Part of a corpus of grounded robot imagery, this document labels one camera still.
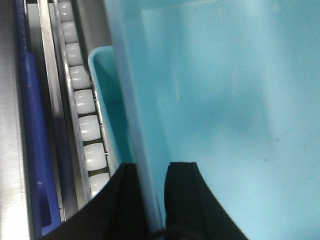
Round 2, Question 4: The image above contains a dark blue bin below shelf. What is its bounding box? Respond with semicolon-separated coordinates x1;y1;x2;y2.
15;0;61;240

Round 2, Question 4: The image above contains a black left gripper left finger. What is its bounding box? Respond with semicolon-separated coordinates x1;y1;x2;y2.
43;163;150;240

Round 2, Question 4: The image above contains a light blue plastic bin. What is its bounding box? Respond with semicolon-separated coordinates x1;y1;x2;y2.
88;45;136;166
105;0;320;240

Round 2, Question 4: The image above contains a white roller conveyor track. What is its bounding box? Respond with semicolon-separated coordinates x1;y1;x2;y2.
53;0;114;202

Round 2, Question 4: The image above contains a stainless steel shelf front rail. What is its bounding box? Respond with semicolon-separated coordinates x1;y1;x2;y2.
0;0;32;240

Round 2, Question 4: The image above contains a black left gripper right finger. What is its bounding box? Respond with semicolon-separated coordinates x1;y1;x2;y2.
164;162;246;240

